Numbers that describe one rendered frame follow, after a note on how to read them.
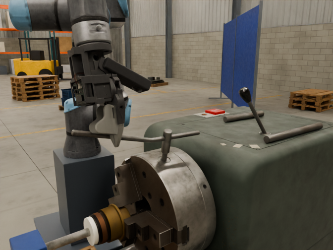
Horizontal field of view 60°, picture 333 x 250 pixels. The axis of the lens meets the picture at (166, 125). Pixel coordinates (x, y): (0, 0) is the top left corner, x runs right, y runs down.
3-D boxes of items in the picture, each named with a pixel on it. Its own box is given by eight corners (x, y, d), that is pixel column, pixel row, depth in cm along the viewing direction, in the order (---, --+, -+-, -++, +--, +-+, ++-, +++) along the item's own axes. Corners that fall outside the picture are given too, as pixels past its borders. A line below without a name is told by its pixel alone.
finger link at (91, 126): (90, 151, 62) (83, 108, 61) (115, 145, 65) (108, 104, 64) (96, 151, 59) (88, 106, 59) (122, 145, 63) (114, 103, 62)
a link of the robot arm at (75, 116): (69, 125, 123) (66, 94, 120) (101, 125, 124) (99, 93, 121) (62, 133, 111) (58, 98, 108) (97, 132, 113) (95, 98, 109)
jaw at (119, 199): (144, 198, 84) (133, 158, 86) (153, 195, 80) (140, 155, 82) (110, 210, 77) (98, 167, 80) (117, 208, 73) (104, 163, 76)
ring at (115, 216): (117, 195, 79) (84, 205, 74) (135, 209, 72) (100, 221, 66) (119, 224, 81) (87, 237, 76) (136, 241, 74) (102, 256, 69)
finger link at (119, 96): (110, 125, 61) (103, 84, 61) (117, 123, 62) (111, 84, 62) (120, 124, 58) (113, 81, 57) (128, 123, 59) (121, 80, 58)
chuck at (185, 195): (137, 209, 102) (146, 130, 89) (194, 280, 80) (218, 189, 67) (113, 218, 97) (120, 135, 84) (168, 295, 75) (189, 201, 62)
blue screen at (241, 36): (208, 98, 952) (211, 23, 894) (232, 98, 949) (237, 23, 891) (230, 132, 553) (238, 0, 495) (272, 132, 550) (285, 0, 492)
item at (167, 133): (164, 165, 78) (169, 128, 73) (168, 170, 76) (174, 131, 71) (157, 167, 77) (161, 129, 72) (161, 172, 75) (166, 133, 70)
